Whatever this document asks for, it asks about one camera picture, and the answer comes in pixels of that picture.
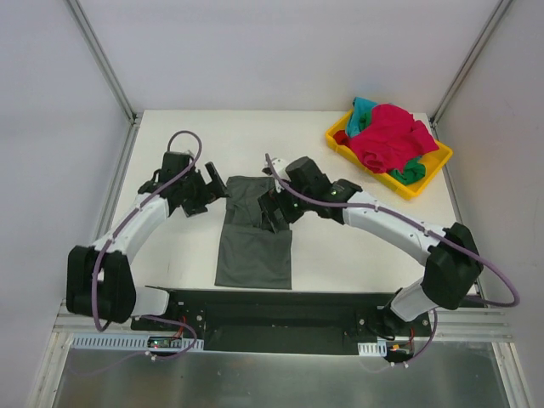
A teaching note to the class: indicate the yellow plastic bin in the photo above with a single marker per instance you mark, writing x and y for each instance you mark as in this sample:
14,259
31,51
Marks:
433,162

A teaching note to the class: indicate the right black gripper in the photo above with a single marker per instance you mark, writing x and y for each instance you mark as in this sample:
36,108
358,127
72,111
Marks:
274,209

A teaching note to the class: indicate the left white cable duct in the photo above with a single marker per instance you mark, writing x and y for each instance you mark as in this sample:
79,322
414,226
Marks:
118,342

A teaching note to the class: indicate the teal t shirt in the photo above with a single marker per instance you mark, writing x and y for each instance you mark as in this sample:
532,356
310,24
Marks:
361,116

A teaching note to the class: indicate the left aluminium frame post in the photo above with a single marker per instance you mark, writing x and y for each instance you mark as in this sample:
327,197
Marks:
100,58

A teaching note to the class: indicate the right aluminium frame post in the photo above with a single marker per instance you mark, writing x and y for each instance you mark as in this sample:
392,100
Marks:
497,15

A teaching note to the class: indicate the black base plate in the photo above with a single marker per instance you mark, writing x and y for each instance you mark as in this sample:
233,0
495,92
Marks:
262,322

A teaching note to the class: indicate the right white cable duct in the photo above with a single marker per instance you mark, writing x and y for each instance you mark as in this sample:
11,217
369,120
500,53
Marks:
376,349

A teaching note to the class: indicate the magenta t shirt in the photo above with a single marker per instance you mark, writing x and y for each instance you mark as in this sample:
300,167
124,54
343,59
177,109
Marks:
393,138

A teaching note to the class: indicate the white cable duct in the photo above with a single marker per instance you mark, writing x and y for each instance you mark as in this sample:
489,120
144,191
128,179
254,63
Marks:
118,342
376,349

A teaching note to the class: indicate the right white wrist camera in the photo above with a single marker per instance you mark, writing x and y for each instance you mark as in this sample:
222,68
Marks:
277,170

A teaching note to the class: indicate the red t shirt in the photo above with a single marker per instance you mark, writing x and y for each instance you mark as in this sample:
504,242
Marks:
341,138

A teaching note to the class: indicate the dark grey t shirt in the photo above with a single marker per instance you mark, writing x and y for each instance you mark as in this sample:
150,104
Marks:
250,253

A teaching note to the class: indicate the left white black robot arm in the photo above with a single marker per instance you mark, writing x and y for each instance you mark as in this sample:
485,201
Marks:
100,283

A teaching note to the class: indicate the green t shirt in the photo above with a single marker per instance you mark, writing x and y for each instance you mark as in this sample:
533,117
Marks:
412,172

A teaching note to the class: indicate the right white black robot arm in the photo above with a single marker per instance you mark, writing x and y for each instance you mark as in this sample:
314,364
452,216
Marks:
446,254

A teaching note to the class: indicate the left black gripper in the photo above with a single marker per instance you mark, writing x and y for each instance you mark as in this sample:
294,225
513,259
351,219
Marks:
203,192

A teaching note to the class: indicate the aluminium frame post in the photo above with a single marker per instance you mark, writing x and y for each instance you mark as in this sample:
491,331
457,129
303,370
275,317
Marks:
497,15
100,58

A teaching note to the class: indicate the aluminium front rail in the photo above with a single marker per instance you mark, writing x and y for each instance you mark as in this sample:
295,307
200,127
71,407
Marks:
462,325

